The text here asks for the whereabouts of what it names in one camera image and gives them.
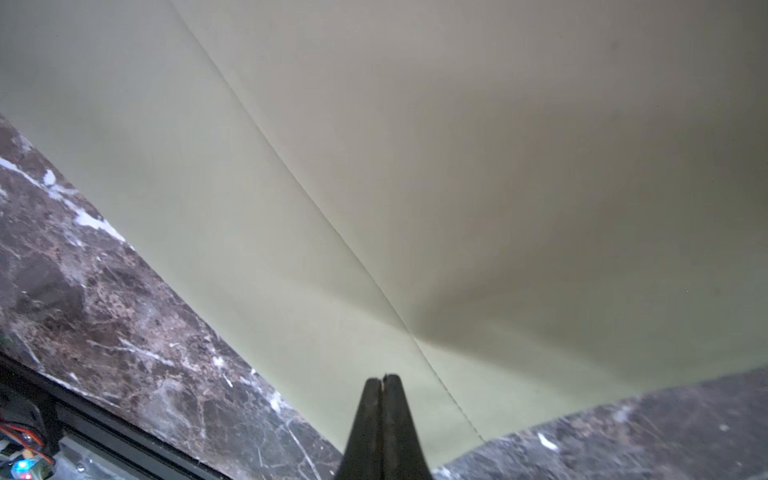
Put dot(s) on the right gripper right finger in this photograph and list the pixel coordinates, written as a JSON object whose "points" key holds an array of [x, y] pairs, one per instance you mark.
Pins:
{"points": [[402, 455]]}

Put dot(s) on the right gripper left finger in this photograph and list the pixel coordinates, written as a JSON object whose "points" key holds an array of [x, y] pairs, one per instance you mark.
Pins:
{"points": [[362, 459]]}

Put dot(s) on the olive green skirt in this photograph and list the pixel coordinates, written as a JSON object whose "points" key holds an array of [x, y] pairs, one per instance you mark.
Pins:
{"points": [[524, 208]]}

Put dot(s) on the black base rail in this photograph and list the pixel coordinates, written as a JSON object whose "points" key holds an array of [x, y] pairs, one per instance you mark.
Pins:
{"points": [[49, 432]]}

